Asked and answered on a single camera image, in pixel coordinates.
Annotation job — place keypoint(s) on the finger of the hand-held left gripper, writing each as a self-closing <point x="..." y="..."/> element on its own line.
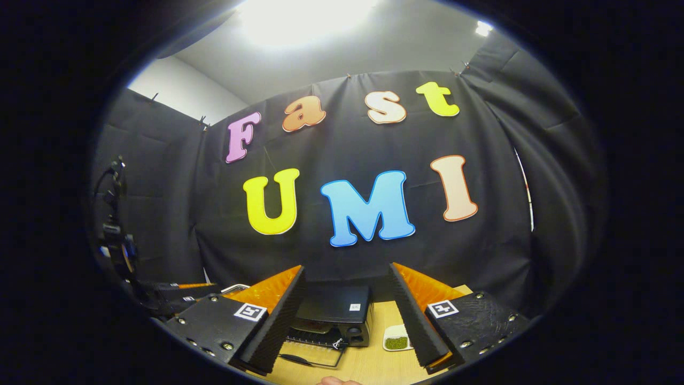
<point x="176" y="307"/>
<point x="181" y="293"/>

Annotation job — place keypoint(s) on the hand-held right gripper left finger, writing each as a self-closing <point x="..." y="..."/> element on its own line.
<point x="278" y="326"/>

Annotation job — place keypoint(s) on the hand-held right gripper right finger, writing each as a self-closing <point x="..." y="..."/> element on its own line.
<point x="417" y="321"/>

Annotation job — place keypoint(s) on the black electric oven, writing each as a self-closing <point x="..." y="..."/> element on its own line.
<point x="336" y="302"/>

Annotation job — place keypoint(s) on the white divided dish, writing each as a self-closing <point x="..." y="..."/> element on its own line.
<point x="395" y="330"/>

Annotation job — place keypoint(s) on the pile of green beans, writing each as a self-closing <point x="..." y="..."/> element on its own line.
<point x="396" y="343"/>

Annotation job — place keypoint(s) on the black backdrop cloth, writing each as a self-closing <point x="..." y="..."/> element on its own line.
<point x="347" y="139"/>

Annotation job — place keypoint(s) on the small ceiling light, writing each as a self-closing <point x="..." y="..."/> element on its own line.
<point x="483" y="28"/>

